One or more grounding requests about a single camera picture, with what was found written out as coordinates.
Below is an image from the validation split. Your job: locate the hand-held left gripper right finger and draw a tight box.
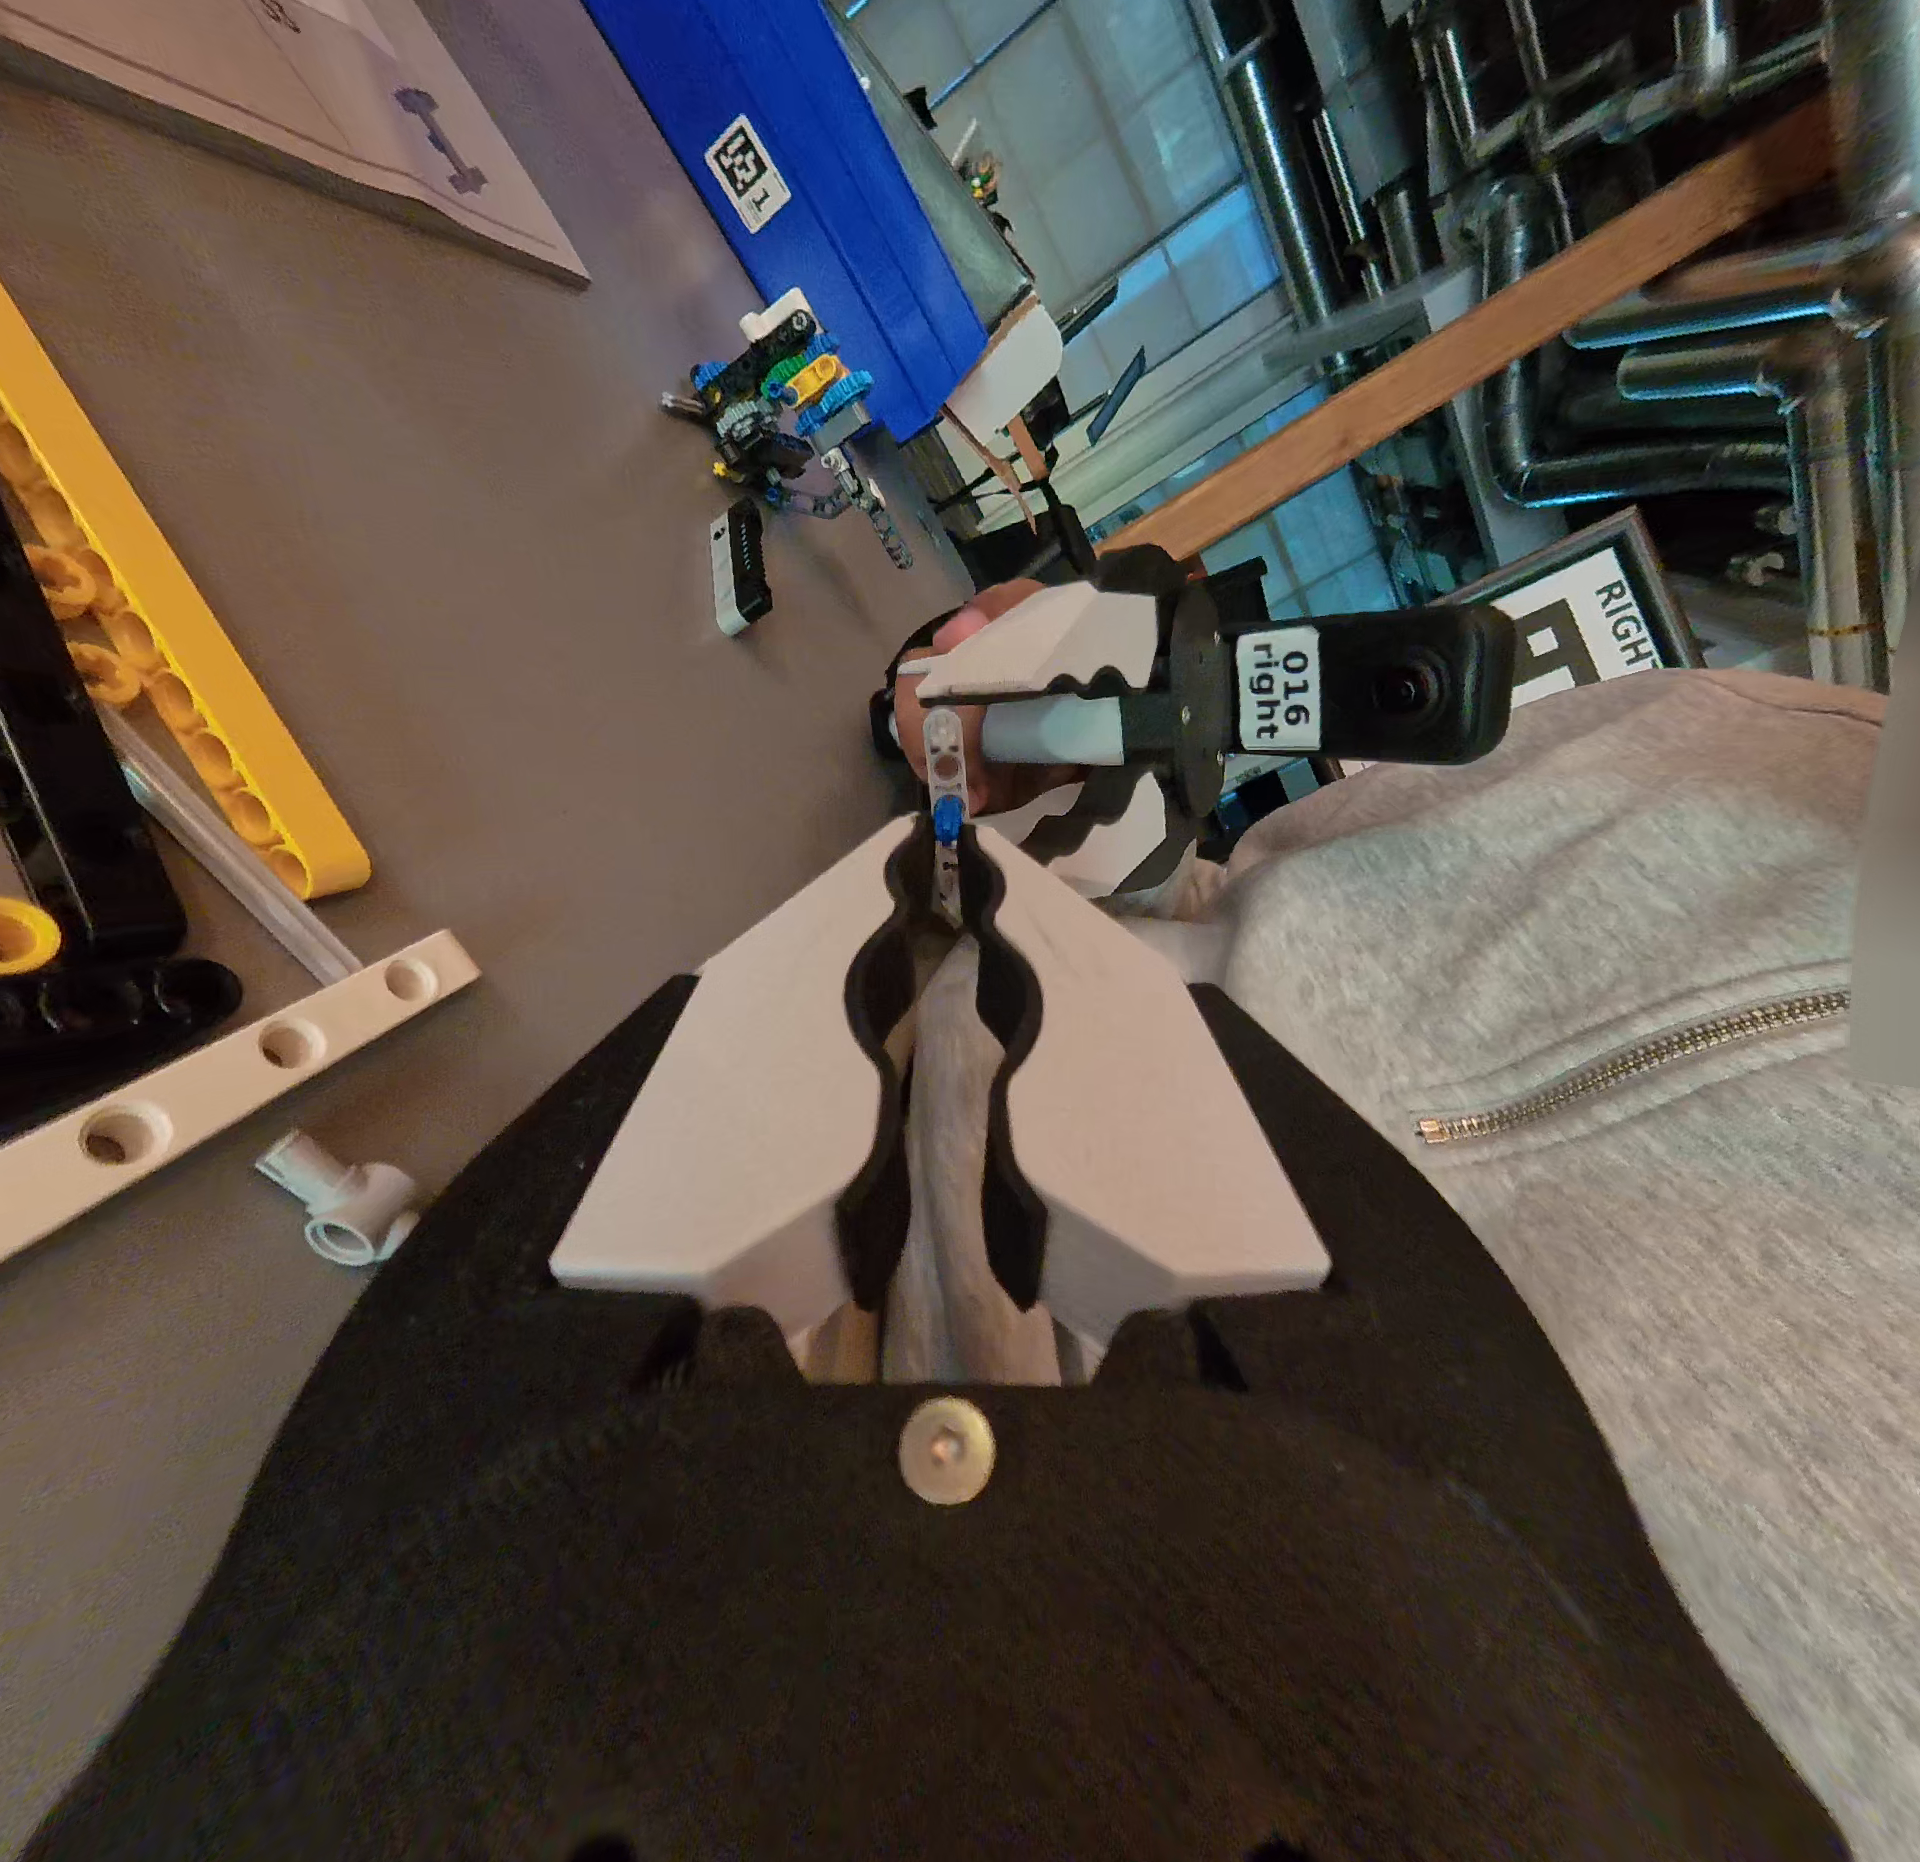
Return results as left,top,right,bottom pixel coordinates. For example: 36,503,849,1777
961,819,1333,1375

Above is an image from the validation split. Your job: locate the tagged blue storage bin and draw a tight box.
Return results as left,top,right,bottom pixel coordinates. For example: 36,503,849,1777
548,0,994,448

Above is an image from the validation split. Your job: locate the long yellow lego beam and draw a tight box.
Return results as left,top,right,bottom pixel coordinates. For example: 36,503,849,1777
0,285,373,900

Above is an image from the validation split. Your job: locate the white framed sign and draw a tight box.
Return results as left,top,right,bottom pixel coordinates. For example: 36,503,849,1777
1424,508,1705,696

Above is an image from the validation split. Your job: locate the person's grey zip hoodie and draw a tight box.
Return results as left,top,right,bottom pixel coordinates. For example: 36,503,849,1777
1117,668,1920,1862

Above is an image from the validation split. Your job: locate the silver pipe cluster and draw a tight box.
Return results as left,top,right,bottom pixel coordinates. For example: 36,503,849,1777
1201,0,1920,648

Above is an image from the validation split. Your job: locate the white lego connector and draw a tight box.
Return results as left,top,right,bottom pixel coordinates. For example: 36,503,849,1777
256,1130,422,1266

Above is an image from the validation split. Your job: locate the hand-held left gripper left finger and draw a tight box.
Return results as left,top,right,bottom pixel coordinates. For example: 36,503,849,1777
548,814,923,1374

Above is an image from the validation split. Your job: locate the small grey lego beam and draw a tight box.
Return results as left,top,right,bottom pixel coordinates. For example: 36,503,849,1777
923,705,974,929

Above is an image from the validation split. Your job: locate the white chair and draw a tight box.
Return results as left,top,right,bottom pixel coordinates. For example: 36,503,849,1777
944,296,1071,463

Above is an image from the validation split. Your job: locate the person's right hand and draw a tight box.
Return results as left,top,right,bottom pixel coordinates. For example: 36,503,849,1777
897,581,1085,827

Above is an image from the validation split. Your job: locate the wooden ceiling beam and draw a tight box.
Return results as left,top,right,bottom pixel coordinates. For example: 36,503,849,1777
1103,90,1845,562

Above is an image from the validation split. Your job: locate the black lego frame assembly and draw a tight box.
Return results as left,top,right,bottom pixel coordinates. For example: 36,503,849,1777
0,497,244,1136

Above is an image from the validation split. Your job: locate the lego instruction booklet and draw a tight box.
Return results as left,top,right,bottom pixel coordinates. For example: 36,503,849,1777
0,0,591,292

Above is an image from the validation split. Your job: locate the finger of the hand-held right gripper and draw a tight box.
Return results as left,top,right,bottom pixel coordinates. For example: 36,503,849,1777
1023,765,1199,907
910,581,1168,705

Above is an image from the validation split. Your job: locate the translucent lego rod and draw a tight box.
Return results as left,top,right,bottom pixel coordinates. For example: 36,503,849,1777
106,738,360,985

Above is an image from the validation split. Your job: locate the long white lego beam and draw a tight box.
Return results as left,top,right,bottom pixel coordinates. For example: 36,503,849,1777
0,929,481,1266

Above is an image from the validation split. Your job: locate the white and black lego piece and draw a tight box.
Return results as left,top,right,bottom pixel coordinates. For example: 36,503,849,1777
708,497,775,640

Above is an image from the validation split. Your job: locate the colourful lego gear assembly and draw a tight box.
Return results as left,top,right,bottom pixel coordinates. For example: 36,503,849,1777
660,318,917,571

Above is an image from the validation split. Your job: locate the person's right forearm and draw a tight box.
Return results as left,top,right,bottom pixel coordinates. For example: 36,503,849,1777
877,931,1085,1389

